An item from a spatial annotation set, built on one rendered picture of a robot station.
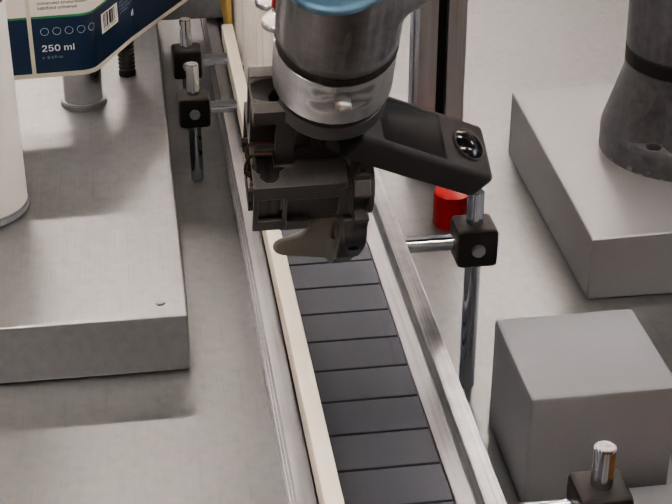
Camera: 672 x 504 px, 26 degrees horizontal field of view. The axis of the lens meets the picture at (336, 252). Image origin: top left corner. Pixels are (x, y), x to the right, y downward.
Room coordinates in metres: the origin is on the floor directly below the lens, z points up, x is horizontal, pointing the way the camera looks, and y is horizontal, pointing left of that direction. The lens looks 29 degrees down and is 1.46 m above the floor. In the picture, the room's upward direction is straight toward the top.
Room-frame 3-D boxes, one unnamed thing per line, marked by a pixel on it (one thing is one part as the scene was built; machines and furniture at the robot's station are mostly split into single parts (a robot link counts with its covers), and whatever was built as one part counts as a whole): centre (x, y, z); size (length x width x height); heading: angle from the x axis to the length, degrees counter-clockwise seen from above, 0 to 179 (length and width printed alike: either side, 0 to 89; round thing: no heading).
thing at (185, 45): (1.38, 0.13, 0.89); 0.06 x 0.03 x 0.12; 98
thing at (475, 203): (0.91, -0.08, 0.91); 0.07 x 0.03 x 0.17; 98
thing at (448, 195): (1.18, -0.11, 0.85); 0.03 x 0.03 x 0.03
